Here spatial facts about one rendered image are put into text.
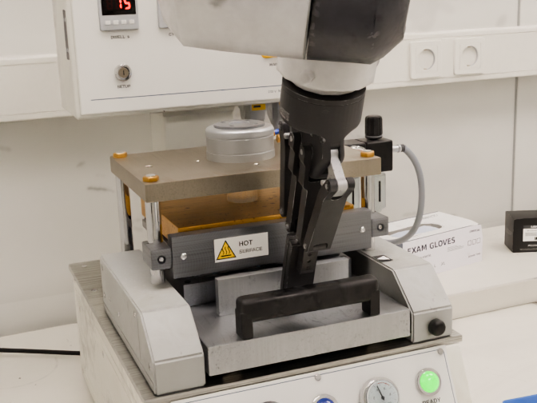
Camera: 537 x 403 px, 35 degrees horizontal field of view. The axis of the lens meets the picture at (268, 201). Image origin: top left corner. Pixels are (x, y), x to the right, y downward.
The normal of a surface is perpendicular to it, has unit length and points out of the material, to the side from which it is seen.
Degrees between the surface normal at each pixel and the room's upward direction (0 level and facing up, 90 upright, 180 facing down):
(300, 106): 102
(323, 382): 65
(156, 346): 41
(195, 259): 90
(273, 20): 121
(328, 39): 136
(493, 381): 0
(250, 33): 127
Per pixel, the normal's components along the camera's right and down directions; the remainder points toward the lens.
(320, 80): -0.18, 0.53
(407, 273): 0.22, -0.60
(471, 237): 0.57, 0.14
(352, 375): 0.32, -0.22
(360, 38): -0.07, 0.74
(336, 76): 0.14, 0.55
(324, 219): 0.32, 0.71
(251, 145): 0.33, 0.22
